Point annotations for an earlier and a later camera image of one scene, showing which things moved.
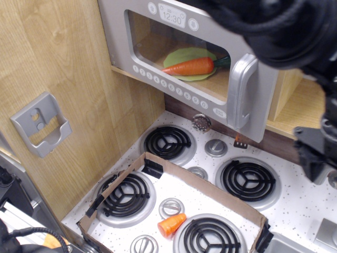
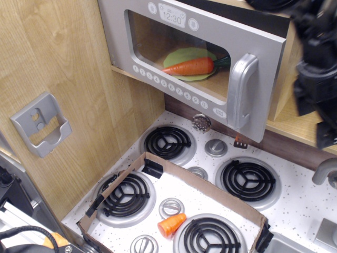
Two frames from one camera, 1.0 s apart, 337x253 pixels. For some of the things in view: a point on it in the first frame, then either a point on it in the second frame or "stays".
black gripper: x=315 y=138 → x=326 y=129
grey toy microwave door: x=189 y=53 stays
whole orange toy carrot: x=197 y=66 stays
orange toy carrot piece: x=166 y=227 stays
